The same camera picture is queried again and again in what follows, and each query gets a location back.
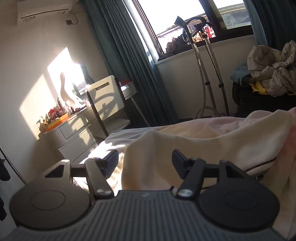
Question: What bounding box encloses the cream white zip jacket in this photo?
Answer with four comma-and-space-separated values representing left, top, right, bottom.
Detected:
108, 109, 296, 239

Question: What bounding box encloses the pale pink bed sheet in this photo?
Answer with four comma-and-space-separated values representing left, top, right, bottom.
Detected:
74, 115, 296, 190

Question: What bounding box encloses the white dresser with drawers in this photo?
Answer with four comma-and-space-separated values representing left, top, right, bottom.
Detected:
44, 107, 99, 164

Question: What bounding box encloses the orange tray with cosmetics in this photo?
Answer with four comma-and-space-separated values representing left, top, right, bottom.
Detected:
36, 97, 88, 133

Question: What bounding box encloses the dark sofa headboard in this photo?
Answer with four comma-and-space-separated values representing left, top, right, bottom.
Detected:
232, 82, 296, 118

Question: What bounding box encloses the teal cloth on sofa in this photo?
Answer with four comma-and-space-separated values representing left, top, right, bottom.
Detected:
230, 64, 250, 84

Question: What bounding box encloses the left teal curtain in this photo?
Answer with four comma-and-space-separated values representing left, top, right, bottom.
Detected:
82, 1, 178, 127

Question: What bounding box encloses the teal curtain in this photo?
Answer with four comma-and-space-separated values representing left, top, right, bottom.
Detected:
244, 0, 295, 50
82, 1, 178, 127

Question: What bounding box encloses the crumpled grey quilted jacket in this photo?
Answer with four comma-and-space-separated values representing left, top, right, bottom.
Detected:
247, 40, 295, 97

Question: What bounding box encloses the garment steamer stand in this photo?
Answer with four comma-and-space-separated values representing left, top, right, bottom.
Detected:
175, 16, 230, 119

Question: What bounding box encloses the dark framed window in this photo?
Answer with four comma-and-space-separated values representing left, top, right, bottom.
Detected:
123, 1, 253, 62

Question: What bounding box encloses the right teal curtain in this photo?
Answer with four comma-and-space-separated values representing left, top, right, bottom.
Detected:
244, 0, 295, 50

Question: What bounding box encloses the white chair with black frame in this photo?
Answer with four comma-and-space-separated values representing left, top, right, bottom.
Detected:
86, 74, 151, 140

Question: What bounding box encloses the white wall air conditioner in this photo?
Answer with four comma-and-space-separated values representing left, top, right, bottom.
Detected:
16, 0, 78, 25

